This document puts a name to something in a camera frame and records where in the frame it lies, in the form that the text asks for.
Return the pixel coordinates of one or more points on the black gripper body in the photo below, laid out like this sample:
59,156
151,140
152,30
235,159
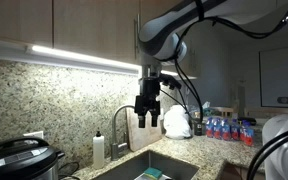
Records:
149,100

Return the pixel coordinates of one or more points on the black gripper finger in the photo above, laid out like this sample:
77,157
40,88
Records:
154,120
142,120

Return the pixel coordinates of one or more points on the chrome gooseneck tap faucet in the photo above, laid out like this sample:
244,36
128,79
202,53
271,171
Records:
116,151

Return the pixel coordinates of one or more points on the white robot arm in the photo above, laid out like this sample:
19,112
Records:
157,33

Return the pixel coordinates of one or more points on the wooden cutting board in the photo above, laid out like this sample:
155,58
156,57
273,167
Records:
147,135

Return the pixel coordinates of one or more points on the white plastic bag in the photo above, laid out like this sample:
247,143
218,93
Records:
177,123

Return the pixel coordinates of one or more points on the dark jar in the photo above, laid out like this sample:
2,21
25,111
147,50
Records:
198,128

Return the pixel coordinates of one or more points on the stainless steel sink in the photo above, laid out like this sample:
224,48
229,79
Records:
130,168

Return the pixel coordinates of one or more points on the green yellow sponge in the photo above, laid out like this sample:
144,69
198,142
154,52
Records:
153,172

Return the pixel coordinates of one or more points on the tissue box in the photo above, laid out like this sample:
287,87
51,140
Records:
205,105

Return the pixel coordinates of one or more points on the white soap bottle black cap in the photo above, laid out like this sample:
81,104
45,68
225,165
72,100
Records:
98,151

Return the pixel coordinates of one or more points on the wooden tray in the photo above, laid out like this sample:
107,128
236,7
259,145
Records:
223,110

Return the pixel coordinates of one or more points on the under-cabinet light strip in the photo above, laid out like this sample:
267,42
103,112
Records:
84,57

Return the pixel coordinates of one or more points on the black steel pressure cooker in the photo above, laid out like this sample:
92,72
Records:
17,160

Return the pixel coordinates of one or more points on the white board panel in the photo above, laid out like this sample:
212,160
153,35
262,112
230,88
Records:
282,76

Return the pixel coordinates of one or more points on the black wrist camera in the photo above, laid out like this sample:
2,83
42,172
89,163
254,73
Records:
169,81

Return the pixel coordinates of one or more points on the white wall outlet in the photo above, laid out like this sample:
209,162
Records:
34,134

